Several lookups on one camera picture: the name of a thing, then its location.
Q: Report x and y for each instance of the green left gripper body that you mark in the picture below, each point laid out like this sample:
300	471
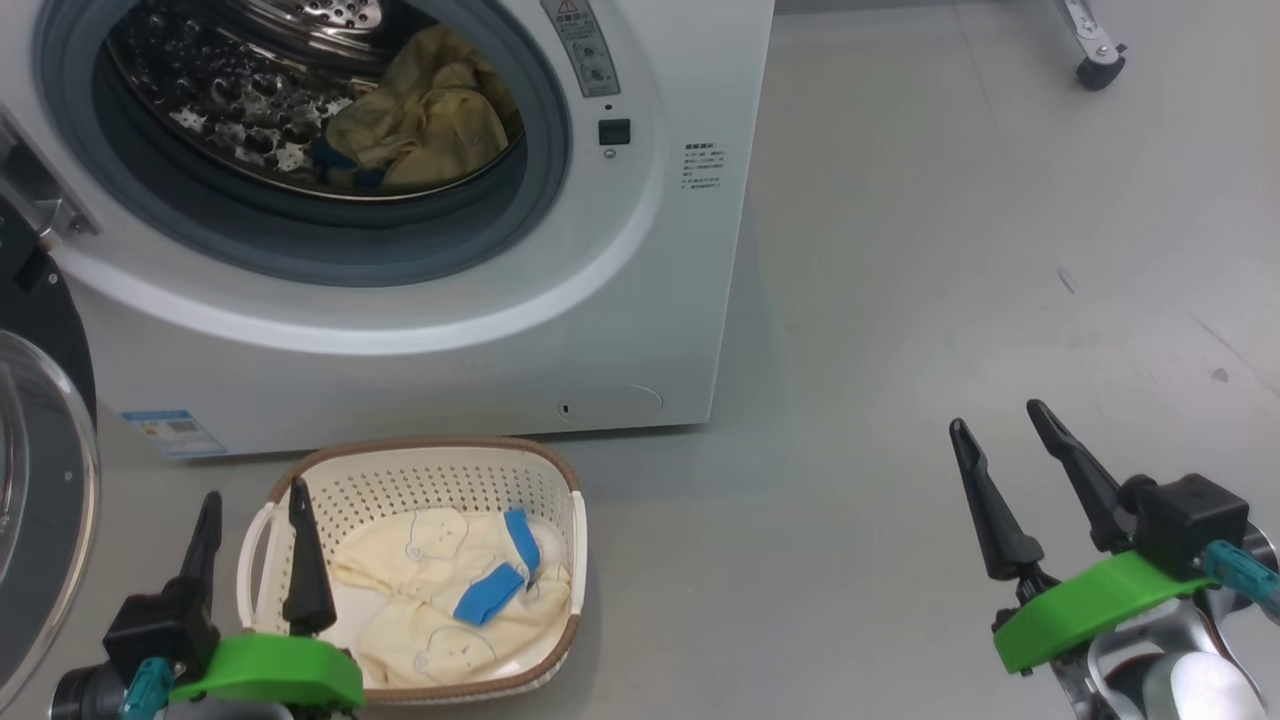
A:
280	670

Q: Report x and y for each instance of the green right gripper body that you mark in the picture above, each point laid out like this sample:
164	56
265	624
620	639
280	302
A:
1080	610

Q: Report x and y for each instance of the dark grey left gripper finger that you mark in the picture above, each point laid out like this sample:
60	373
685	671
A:
203	560
308	580

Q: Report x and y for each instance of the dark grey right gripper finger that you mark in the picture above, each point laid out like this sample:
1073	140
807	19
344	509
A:
1000	530
1090	485

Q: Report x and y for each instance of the cream baby garment blue trim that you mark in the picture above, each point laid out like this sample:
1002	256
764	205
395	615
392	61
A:
430	120
420	620

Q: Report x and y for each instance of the glass washing machine door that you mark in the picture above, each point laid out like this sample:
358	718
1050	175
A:
40	520

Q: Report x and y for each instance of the white front-load washing machine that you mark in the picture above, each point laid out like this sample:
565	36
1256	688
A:
400	390

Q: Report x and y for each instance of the stainless steel washing machine drum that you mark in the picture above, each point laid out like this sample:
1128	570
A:
220	110

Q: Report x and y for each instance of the black door latch socket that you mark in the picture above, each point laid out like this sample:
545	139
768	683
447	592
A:
614	132

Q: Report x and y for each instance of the blue energy label sticker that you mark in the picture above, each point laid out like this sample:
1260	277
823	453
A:
175	433

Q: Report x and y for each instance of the cream perforated laundry basket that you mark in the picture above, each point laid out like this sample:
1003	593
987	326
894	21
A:
420	480

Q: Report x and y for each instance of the round drain filter cover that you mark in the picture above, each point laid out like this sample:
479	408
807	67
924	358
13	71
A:
610	403

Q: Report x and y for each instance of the metal stand leg with caster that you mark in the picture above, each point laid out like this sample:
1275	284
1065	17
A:
1095	55

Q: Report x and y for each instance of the grey warning label strip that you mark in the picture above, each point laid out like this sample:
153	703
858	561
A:
585	50

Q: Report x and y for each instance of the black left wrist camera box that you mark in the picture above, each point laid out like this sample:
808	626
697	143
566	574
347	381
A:
155	630

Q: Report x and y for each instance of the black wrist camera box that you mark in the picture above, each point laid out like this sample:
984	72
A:
1190	520
155	630

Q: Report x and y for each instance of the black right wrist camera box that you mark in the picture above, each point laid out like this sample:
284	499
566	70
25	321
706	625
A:
1190	520

